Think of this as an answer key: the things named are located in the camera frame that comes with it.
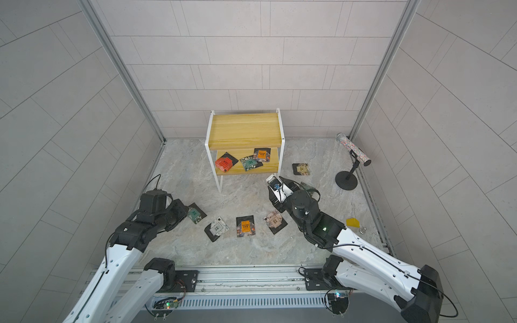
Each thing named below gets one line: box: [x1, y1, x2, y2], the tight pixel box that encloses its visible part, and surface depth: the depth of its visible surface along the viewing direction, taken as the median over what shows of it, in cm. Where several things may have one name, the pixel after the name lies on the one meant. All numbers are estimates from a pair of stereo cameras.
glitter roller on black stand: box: [334, 132, 372, 191], surface depth 96 cm
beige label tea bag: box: [292, 162, 311, 176], surface depth 105 cm
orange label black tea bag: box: [235, 215, 256, 238], surface depth 86 cm
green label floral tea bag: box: [239, 154, 264, 172], surface depth 88 cm
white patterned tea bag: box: [203, 216, 231, 243], surface depth 84 cm
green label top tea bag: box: [187, 202, 208, 225], surface depth 76 cm
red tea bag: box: [215, 151, 239, 173], surface depth 89 cm
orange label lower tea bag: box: [253, 147, 272, 163], surface depth 91 cm
